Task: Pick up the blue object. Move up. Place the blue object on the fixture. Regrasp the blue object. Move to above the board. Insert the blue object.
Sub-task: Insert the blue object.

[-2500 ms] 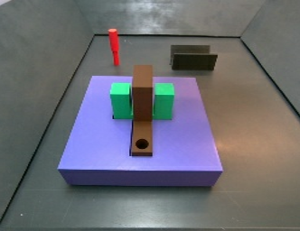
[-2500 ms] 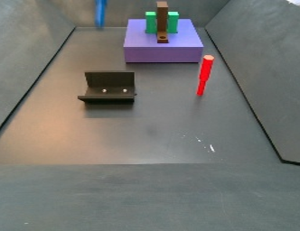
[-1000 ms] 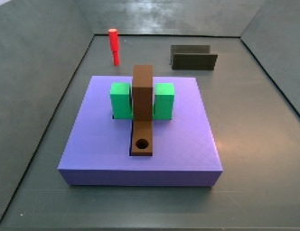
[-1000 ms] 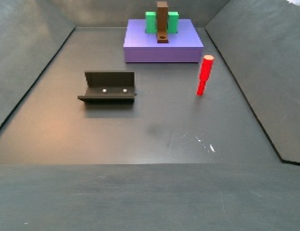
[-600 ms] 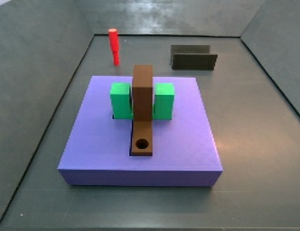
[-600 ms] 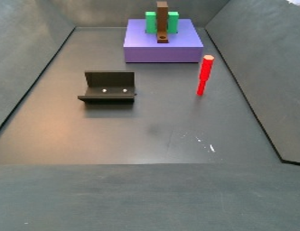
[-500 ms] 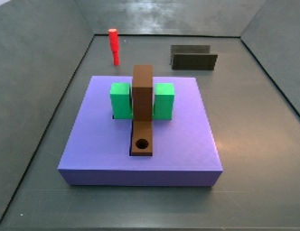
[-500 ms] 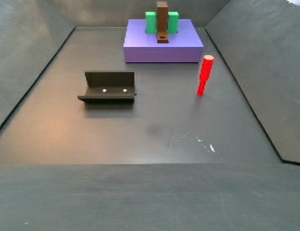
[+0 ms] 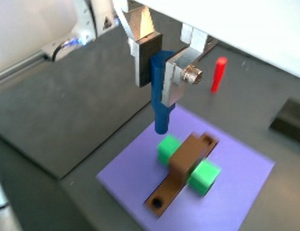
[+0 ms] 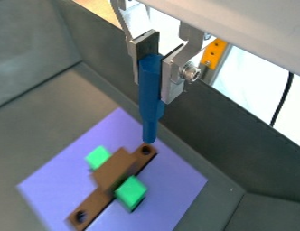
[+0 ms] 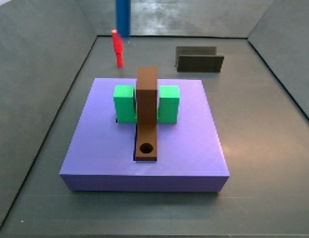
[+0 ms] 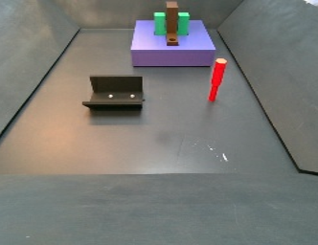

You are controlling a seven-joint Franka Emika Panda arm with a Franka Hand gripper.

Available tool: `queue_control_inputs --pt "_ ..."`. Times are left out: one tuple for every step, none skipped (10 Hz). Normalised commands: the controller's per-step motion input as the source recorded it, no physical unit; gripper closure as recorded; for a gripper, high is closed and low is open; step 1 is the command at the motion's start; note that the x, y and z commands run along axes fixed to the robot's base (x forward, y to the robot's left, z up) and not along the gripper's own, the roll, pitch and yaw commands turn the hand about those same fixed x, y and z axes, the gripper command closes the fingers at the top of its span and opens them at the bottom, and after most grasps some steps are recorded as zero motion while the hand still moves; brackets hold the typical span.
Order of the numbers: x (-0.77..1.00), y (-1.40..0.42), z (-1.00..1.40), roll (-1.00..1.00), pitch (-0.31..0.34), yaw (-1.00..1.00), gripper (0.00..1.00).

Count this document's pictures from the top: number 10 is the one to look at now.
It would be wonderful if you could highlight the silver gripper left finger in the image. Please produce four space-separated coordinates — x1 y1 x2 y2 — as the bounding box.
110 0 159 83

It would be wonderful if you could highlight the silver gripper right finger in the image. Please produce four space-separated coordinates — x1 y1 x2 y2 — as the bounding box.
160 23 204 104

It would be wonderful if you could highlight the blue hexagonal peg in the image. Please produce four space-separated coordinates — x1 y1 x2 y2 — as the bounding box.
139 54 164 143

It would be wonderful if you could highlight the brown slotted bar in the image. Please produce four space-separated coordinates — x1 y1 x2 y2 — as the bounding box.
68 143 156 231

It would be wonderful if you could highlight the left green block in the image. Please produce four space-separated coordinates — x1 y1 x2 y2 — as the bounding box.
84 146 111 171

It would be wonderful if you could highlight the green block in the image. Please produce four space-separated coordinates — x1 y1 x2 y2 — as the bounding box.
84 146 111 171
115 176 147 212

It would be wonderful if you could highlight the right green block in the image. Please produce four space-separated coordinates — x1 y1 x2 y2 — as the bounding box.
115 176 147 212

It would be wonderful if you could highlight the purple base block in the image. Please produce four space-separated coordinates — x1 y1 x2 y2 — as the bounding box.
17 108 207 231

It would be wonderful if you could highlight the orange bracket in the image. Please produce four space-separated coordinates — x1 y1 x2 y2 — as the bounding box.
200 38 227 70

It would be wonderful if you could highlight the black cable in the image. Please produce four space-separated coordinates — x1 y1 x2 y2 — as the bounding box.
269 71 294 127

